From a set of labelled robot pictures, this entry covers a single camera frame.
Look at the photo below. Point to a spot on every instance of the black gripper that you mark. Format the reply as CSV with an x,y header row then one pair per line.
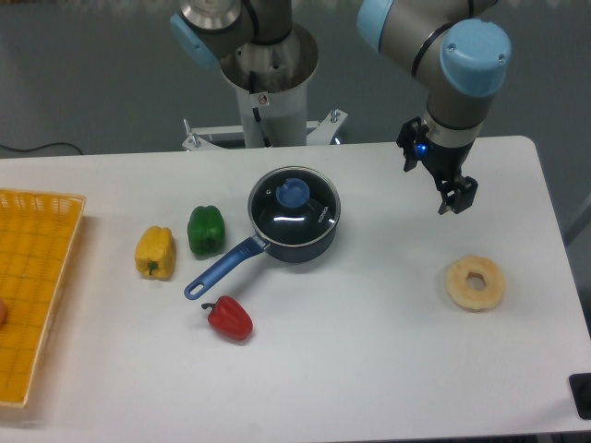
x,y
442,151

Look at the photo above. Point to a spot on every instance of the glass lid blue knob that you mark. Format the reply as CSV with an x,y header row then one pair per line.
x,y
294,206

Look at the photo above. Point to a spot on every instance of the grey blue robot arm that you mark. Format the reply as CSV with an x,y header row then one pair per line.
x,y
459,58

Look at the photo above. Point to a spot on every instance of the beige donut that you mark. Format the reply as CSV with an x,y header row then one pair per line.
x,y
475,283

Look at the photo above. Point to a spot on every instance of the dark blue saucepan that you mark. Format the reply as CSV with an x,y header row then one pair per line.
x,y
250,247

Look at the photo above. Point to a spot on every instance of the green bell pepper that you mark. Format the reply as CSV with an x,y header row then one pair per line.
x,y
206,231

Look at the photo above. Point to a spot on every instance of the red bell pepper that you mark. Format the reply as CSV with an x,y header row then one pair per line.
x,y
229,318

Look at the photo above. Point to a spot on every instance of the black table edge device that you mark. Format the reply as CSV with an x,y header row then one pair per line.
x,y
580,385

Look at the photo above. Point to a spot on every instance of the yellow bell pepper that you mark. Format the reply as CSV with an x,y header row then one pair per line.
x,y
155,254

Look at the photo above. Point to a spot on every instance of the yellow wicker basket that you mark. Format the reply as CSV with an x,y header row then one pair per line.
x,y
38,231

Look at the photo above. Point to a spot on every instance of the white base frame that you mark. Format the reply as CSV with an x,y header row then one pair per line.
x,y
319,133

